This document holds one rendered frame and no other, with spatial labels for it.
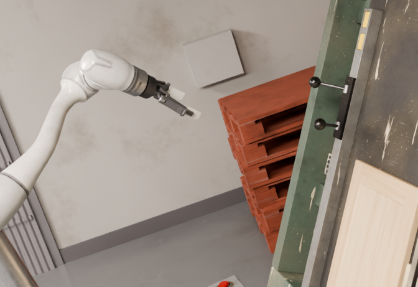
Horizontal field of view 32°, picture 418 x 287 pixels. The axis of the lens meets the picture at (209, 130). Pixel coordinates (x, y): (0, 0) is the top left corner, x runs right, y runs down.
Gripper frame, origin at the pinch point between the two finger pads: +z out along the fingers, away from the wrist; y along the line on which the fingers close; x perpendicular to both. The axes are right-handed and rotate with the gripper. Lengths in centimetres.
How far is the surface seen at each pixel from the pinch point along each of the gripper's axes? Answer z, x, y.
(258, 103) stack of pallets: 170, -30, -172
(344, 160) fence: 35, 15, 39
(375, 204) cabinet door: 29, 14, 63
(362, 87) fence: 30, 37, 31
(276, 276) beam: 50, -36, 31
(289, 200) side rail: 45, -12, 20
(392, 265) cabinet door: 27, 6, 82
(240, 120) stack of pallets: 149, -40, -152
